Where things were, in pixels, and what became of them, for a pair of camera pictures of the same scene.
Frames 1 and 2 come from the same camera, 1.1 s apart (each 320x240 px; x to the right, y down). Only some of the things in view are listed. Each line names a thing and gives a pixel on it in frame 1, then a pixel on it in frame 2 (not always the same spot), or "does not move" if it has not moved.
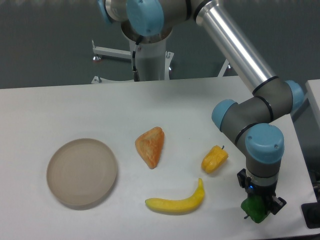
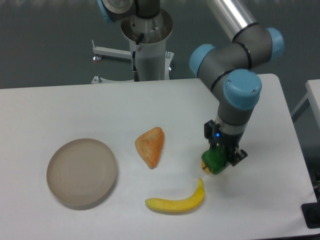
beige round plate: x=82 y=173 does not move
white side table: x=313 y=90 does not move
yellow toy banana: x=174 y=207 does not move
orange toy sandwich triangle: x=149 y=144 does not move
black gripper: x=267 y=192 -> x=229 y=142
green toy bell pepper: x=254 y=206 -> x=215 y=159
